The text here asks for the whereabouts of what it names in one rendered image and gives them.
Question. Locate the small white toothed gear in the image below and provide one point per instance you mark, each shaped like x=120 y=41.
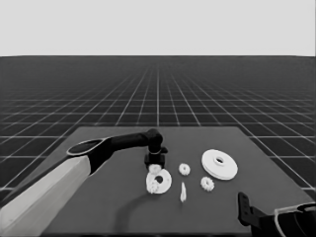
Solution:
x=150 y=189
x=204 y=184
x=152 y=170
x=181 y=170

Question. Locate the white round carrier with pins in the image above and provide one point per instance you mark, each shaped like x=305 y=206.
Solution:
x=166 y=184

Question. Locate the small thin white T-shaped piece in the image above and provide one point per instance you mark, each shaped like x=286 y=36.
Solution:
x=183 y=196

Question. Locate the large thick white disc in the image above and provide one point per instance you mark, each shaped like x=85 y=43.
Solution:
x=210 y=165

